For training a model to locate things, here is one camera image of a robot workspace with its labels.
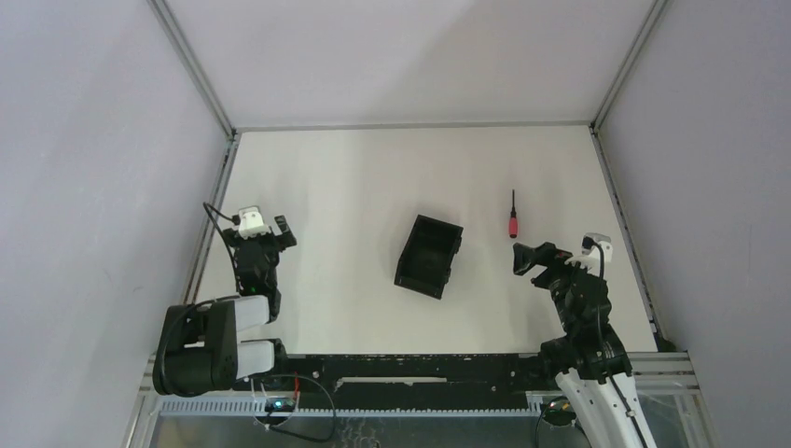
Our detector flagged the green circuit board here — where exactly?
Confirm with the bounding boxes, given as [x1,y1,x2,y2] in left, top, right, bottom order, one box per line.
[264,398,297,413]
[541,398,576,427]

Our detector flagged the aluminium frame front beam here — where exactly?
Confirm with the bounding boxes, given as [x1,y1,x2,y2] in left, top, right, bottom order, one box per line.
[138,352,702,397]

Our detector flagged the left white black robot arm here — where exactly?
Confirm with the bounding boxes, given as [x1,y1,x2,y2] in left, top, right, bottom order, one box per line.
[152,213,297,398]

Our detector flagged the right green circuit board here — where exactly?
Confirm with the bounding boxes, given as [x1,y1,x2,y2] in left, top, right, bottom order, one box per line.
[541,398,576,427]

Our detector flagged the black plastic bin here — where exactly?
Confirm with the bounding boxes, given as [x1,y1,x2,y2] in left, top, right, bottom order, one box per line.
[394,215,464,300]

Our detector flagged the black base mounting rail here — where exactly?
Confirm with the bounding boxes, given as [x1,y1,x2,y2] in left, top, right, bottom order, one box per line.
[275,354,557,412]

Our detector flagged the left green circuit board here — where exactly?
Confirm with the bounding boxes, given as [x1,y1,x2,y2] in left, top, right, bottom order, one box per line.
[264,398,297,413]

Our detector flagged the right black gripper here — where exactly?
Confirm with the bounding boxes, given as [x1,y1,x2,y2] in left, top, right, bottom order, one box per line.
[513,240,598,332]

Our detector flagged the left black looped base cable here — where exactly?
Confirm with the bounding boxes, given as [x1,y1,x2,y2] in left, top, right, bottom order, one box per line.
[250,372,338,444]

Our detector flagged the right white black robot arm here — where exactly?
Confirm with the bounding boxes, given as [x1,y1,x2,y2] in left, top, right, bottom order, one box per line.
[512,233,657,447]

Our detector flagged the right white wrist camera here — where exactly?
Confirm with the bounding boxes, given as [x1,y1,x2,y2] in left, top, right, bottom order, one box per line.
[565,232,614,271]

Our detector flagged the left black camera cable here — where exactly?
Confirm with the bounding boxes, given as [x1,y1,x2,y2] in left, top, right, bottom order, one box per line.
[202,202,241,292]

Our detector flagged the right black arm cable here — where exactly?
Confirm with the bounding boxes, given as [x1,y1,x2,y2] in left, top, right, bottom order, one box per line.
[592,245,650,448]

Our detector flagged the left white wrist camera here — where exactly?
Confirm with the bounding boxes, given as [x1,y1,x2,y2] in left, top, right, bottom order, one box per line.
[237,205,271,239]

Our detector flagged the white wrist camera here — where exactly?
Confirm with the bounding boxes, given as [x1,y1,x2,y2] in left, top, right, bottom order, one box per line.
[565,232,614,271]
[237,205,271,239]

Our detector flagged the grey slotted cable duct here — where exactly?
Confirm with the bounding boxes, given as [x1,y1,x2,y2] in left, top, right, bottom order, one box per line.
[160,397,541,417]

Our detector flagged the red handled black screwdriver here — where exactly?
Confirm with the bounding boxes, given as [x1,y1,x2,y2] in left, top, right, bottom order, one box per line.
[508,189,519,239]

